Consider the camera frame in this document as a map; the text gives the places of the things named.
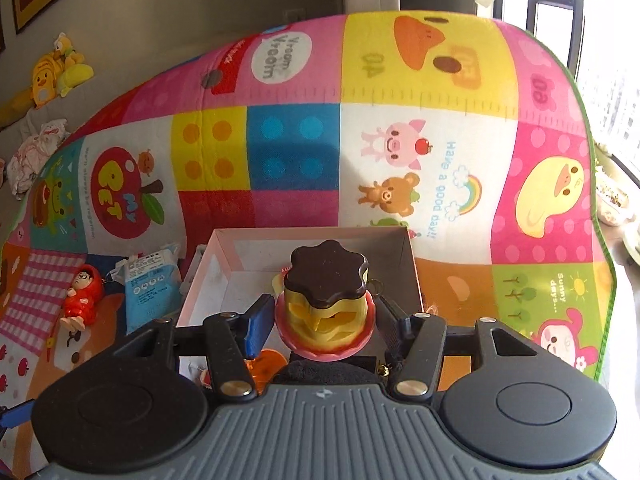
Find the white bowl with plant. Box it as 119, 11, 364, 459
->
596, 169, 634, 228

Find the yellow duck plush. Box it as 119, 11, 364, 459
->
30, 53, 64, 108

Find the pudding cup toy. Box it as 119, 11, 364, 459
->
272, 240, 375, 362

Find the red hooded doll figure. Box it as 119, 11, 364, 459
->
60, 264, 104, 332

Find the black plush toy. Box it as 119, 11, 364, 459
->
270, 356, 386, 388

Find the pink cardboard box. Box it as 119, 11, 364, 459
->
176, 224, 428, 391

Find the white pink crumpled cloth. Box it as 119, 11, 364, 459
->
6, 119, 70, 200

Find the colourful cartoon play mat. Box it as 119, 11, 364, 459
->
0, 8, 618, 480

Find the orange pumpkin shell toy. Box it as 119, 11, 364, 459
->
245, 349, 288, 394

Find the yellow green plush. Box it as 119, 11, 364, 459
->
53, 32, 94, 98

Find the blue tissue pack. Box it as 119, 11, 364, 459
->
108, 243, 182, 334

